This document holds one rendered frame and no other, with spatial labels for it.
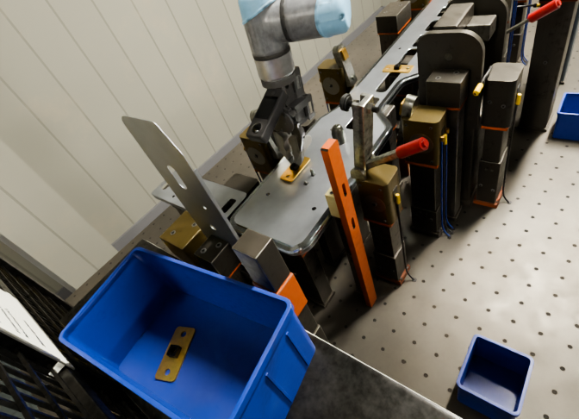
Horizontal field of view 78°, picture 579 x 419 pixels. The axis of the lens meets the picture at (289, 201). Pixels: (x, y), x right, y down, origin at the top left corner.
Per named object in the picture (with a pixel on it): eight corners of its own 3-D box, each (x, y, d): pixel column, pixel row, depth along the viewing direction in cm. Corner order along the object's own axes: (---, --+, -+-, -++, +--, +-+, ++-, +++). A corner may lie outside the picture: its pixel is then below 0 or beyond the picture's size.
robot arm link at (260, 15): (272, -10, 58) (227, 0, 61) (288, 58, 65) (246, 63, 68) (286, -21, 64) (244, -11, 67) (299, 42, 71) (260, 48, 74)
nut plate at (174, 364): (177, 327, 60) (174, 323, 60) (196, 328, 59) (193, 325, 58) (154, 378, 55) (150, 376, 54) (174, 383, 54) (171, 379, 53)
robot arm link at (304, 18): (351, -31, 63) (292, -18, 66) (339, -8, 55) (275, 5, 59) (356, 15, 68) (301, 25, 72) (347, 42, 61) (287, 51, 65)
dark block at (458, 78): (436, 202, 104) (434, 67, 76) (462, 208, 100) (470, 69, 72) (430, 214, 102) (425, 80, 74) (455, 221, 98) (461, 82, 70)
